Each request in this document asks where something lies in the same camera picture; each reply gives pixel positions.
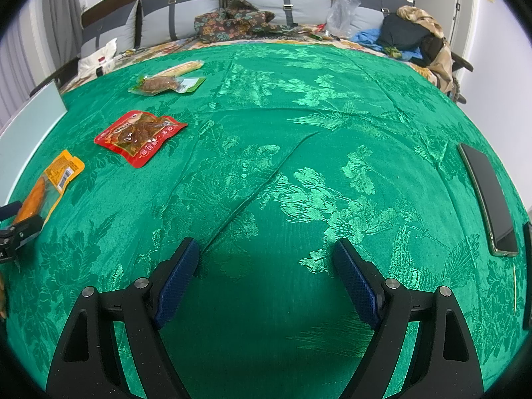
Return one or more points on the brown meat green snack packet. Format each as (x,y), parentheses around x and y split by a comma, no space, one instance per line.
(160,84)

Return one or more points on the dark wooden chair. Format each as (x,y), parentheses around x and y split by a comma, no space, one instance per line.
(462,64)

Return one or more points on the black bag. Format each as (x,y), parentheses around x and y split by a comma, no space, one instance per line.
(405,31)

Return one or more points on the smartphone with lit screen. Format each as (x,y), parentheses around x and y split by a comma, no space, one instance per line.
(528,274)

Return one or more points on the green floral brocade blanket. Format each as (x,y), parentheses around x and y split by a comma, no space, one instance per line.
(266,153)

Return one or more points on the small green patterned packet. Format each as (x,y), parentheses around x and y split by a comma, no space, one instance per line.
(392,51)

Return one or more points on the dark wooden side rail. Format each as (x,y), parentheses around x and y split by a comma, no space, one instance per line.
(58,79)

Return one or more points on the pale white side panel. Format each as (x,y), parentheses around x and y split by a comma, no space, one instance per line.
(29,133)

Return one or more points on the beige sausage stick packet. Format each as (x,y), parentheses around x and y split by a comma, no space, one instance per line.
(183,67)

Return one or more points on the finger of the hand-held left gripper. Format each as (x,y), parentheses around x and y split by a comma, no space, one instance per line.
(27,227)
(10,211)

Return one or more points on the white plastic bag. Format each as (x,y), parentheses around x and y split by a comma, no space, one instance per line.
(97,60)

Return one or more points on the dark floral patterned cloth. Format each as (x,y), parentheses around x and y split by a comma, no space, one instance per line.
(232,20)

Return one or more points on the clear plastic bag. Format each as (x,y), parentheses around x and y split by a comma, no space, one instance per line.
(343,12)

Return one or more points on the black smartphone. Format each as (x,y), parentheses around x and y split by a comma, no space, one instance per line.
(490,199)

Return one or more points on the floral bedsheet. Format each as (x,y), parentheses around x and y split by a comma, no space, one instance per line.
(166,48)

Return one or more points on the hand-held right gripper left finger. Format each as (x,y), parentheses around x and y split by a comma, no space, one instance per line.
(178,282)

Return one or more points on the grey curtain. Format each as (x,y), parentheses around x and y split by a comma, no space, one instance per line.
(37,37)

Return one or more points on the blue cloth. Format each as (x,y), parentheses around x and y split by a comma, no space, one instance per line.
(365,36)

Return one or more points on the orange snack packet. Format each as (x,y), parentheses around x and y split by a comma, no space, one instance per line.
(50,187)

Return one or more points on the red green snack wrapper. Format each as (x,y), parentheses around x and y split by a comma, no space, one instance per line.
(318,31)

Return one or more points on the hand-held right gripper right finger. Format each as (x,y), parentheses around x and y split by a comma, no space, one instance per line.
(359,286)

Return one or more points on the red snack packet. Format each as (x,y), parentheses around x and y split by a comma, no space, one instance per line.
(139,137)

